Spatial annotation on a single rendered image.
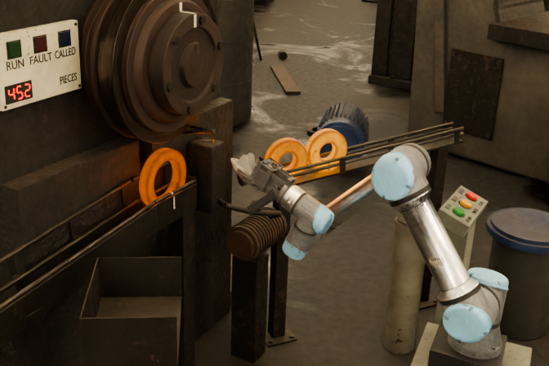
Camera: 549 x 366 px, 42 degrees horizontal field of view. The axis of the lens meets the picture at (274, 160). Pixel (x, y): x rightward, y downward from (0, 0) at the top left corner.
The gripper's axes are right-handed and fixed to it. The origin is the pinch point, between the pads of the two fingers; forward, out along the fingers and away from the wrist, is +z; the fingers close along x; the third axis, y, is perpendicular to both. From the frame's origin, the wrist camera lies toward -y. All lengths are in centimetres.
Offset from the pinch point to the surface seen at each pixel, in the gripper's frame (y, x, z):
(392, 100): -61, -360, 61
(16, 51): 22, 62, 35
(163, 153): -2.1, 17.5, 13.4
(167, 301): -17, 47, -22
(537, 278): -8, -84, -92
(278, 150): 0.0, -25.8, -1.2
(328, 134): 9.1, -40.6, -9.1
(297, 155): -0.2, -32.2, -5.9
